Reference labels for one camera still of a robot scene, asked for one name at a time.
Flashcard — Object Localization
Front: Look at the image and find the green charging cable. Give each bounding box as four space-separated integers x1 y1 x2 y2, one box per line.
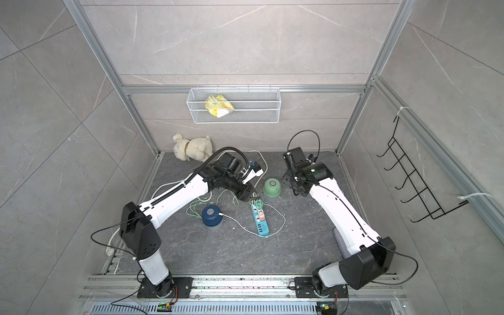
184 188 264 220

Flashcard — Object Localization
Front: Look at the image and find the teal square charger block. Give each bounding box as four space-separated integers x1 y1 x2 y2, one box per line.
254 199 263 209

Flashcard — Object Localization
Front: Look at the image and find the green cordless meat grinder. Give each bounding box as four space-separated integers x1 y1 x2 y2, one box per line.
263 178 282 198

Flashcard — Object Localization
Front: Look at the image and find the pink USB charger adapter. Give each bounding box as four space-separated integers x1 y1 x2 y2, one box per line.
256 209 266 222

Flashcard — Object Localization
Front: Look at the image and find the teal power strip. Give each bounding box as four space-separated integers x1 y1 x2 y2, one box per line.
251 199 270 237

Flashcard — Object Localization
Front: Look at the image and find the thin white USB cable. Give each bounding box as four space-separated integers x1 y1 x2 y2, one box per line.
217 202 287 239

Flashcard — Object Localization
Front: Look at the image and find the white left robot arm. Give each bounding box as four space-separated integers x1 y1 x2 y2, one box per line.
117 146 264 298

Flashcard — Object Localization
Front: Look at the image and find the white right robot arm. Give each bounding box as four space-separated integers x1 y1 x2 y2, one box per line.
282 147 398 297

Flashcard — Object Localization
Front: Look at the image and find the cream plush toy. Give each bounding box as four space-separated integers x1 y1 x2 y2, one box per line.
173 133 213 162

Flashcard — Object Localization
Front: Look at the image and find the yellow crumpled bag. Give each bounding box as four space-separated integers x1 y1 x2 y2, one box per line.
205 94 234 118

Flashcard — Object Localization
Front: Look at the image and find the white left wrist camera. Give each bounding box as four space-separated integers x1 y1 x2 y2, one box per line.
242 161 264 184

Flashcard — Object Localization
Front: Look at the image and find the white wire mesh basket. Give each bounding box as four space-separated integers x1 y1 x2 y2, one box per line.
186 87 282 124

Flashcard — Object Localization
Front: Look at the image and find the black wall hook rack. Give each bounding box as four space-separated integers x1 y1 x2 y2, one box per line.
377 116 469 223

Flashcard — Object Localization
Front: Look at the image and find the thick white power cord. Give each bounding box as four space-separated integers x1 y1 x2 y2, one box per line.
105 149 269 256

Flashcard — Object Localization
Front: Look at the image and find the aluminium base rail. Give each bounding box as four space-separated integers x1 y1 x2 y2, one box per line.
76 274 412 314

